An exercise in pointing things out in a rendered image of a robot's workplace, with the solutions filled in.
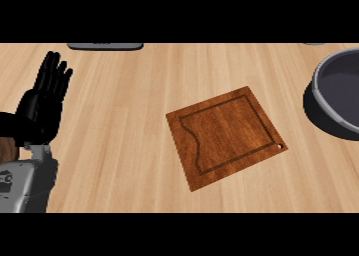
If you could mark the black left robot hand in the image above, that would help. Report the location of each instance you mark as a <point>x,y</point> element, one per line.
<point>38,106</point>

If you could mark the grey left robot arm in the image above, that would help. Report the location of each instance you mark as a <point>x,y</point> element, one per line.
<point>16,181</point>

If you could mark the brown wooden cutting board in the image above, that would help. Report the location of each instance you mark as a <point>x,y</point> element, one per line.
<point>226,136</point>

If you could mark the dark grey pot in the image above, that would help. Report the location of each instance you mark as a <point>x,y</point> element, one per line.
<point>341,96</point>

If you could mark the brown wooden round object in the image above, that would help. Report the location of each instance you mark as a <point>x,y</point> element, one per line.
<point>1,151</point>

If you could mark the grey flat appliance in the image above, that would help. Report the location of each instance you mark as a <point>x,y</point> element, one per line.
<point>105,46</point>

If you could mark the small grey object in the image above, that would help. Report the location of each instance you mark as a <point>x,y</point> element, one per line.
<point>314,43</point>

